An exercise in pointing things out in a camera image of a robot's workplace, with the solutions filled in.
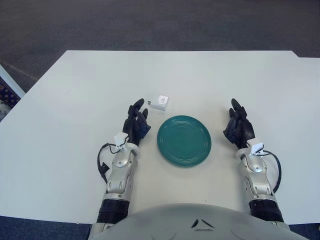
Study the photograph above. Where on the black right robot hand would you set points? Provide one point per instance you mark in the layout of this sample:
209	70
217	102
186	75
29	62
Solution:
243	130

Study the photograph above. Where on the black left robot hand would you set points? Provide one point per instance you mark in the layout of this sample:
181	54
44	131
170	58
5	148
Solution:
132	125

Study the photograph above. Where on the white charger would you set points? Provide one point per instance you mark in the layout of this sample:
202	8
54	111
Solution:
160	103

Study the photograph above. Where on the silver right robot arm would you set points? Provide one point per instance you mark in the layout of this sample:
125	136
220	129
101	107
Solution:
257	180

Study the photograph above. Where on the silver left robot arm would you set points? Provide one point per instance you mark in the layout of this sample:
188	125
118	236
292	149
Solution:
120	175

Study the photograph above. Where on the teal round plate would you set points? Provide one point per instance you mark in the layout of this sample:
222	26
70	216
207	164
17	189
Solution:
184	140

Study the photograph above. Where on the grey robot torso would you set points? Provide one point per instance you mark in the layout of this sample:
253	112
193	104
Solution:
195	225

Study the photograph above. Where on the white board panel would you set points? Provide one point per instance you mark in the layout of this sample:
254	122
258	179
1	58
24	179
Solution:
12	85

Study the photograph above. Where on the patterned blue rug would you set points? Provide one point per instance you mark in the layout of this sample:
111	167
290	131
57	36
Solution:
7	97

